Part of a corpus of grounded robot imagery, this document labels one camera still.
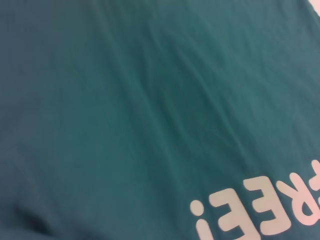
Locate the teal t-shirt with FREE print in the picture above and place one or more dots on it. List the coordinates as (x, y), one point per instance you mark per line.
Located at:
(140, 112)

